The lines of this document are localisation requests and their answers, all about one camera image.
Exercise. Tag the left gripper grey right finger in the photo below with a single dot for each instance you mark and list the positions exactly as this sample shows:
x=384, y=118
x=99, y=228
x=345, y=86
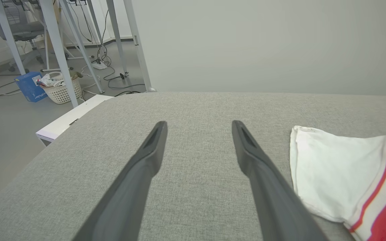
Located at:
x=273, y=197

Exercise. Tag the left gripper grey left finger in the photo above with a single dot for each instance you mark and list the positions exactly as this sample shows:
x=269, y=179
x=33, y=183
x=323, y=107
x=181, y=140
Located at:
x=126, y=194

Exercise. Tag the red and white shirt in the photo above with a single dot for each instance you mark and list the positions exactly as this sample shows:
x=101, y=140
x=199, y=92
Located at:
x=330, y=174

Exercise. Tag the white plastic lattice basket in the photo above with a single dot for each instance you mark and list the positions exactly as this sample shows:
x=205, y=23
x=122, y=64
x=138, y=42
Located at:
x=64, y=93

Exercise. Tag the small white power strip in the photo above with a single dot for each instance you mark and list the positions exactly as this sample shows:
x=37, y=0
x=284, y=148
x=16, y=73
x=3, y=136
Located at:
x=100, y=65

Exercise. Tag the white crumpled bundle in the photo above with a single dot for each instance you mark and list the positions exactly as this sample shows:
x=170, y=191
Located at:
x=49, y=81

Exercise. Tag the blue cardboard box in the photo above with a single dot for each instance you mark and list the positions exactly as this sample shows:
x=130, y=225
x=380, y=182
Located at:
x=28, y=85

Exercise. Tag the white partition panel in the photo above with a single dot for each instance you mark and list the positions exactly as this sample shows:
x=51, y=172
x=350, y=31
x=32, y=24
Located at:
x=263, y=43

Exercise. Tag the white slanted metal leg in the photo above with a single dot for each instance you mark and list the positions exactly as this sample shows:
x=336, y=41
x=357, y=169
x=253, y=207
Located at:
x=116, y=33

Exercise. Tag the grey office chair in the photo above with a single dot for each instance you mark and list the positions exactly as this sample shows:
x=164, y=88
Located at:
x=22, y=28

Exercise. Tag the white metal desk frame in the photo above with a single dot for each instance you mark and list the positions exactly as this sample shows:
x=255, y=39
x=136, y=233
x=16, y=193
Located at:
x=60, y=50

